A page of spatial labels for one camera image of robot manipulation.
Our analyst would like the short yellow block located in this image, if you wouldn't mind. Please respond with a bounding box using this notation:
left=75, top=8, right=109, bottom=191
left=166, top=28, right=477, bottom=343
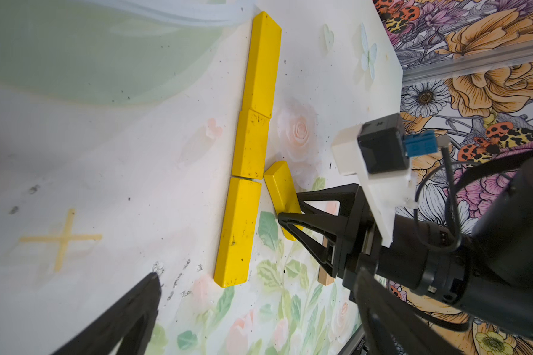
left=232, top=109, right=270, bottom=180

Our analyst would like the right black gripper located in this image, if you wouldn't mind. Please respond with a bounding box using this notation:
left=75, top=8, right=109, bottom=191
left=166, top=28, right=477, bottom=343
left=278, top=183, right=466, bottom=302

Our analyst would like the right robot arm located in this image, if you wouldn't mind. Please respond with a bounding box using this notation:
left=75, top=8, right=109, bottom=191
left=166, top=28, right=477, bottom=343
left=278, top=150, right=533, bottom=340

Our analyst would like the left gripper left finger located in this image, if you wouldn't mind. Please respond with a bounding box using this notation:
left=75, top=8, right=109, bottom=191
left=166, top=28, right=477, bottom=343
left=55, top=272, right=161, bottom=354

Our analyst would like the natural wooden block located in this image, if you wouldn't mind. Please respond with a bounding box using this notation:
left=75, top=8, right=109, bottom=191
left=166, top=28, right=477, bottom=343
left=317, top=237, right=335, bottom=286

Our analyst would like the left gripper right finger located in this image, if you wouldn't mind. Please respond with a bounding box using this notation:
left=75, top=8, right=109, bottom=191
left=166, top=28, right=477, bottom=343
left=354, top=269, right=460, bottom=355

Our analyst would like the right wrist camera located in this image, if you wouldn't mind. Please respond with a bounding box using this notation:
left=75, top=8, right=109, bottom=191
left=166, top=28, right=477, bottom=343
left=332, top=113, right=438, bottom=247

